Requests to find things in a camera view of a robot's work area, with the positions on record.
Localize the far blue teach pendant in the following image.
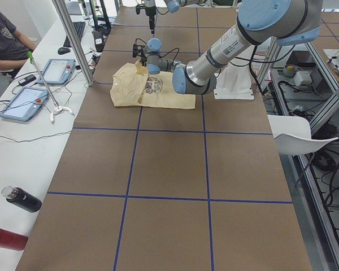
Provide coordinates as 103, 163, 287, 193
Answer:
42, 59, 76, 85

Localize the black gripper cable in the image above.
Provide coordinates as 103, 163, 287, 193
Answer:
135, 39, 181, 62

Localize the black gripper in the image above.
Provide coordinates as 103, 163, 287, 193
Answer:
135, 0, 157, 34
132, 41, 147, 65

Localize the black keyboard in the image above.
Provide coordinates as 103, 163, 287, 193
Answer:
63, 21, 86, 48

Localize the black computer mouse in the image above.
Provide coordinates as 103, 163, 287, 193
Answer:
57, 47, 71, 55

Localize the white plastic chair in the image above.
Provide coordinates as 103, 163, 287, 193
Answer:
267, 115, 338, 185

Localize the red bottle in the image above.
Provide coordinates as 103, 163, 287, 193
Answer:
0, 229, 28, 251

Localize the white central pedestal column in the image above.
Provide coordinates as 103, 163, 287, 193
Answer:
214, 59, 254, 100

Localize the near blue teach pendant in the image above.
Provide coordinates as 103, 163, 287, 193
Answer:
0, 87, 49, 122

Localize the black bottle clear cap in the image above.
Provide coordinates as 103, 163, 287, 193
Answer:
1, 186, 42, 213

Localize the reach grabber stick tool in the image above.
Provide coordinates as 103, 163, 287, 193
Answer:
27, 51, 75, 124

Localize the beige long-sleeve printed shirt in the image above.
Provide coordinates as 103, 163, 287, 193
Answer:
110, 60, 195, 110

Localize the blue teach pendant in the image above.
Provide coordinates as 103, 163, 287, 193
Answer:
42, 59, 76, 85
0, 87, 49, 122

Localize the aluminium frame post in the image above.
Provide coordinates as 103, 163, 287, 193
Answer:
52, 0, 94, 86

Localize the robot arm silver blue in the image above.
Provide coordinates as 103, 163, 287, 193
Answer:
135, 0, 214, 35
133, 0, 323, 95

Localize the seated person grey shirt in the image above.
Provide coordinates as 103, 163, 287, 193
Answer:
0, 12, 36, 77

